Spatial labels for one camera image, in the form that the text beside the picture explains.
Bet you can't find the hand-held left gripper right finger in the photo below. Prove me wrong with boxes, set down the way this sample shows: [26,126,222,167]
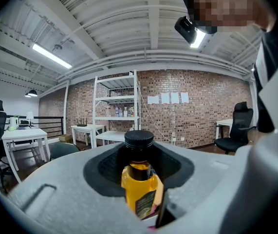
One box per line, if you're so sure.
[153,142,237,229]

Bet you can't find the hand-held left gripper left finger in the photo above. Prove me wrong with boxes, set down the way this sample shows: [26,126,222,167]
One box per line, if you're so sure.
[8,142,154,234]

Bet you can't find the small yellow bottle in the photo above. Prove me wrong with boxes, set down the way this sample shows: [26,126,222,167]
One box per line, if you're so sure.
[121,130,164,221]

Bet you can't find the grey padded chair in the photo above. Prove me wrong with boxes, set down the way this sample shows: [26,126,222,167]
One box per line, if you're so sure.
[49,141,81,160]

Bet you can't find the white desk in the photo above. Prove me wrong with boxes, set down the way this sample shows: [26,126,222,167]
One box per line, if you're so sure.
[1,128,51,184]
[215,118,234,140]

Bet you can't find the cardboard box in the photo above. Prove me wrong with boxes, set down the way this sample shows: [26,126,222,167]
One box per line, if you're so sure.
[58,133,73,143]

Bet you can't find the small white side table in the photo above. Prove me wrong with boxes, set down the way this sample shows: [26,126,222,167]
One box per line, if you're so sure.
[70,124,105,146]

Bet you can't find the black router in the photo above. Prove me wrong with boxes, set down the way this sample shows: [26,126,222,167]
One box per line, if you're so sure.
[76,117,88,128]

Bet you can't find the white metal shelf rack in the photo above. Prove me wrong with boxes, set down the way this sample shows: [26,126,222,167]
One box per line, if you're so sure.
[92,69,142,149]

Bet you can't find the white table lamp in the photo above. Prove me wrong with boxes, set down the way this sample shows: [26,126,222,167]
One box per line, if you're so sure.
[26,111,35,128]

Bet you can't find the white vertical pipe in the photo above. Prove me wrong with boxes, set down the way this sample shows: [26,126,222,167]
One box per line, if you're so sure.
[62,80,70,134]

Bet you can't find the white kettle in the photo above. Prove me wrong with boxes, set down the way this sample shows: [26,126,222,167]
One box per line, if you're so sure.
[9,117,20,129]

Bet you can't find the row of assorted plastic bottles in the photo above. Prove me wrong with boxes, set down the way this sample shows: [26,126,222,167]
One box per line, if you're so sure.
[106,105,136,118]

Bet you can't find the long ceiling tube light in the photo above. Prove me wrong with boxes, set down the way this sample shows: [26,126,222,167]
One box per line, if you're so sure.
[32,43,73,70]
[189,29,206,49]

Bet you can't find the person's black printed shirt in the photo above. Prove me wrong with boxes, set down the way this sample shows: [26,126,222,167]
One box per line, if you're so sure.
[252,29,278,134]

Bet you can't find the person's head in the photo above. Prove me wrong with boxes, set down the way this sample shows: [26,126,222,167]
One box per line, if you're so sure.
[182,0,277,35]

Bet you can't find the white hanging wall cable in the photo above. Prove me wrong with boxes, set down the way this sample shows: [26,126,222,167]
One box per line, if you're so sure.
[138,89,176,142]

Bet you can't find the black head-worn camera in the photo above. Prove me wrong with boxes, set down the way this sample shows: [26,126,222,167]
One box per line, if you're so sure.
[174,15,198,45]

